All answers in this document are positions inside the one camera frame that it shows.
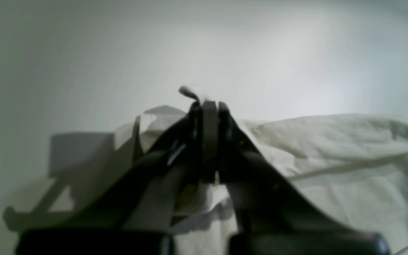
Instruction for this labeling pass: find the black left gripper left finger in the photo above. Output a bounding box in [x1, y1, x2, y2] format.
[16, 102, 202, 255]

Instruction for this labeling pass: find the white T-shirt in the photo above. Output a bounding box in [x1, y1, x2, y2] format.
[66, 85, 408, 255]

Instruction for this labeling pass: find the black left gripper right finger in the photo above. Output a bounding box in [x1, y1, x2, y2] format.
[217, 102, 390, 255]

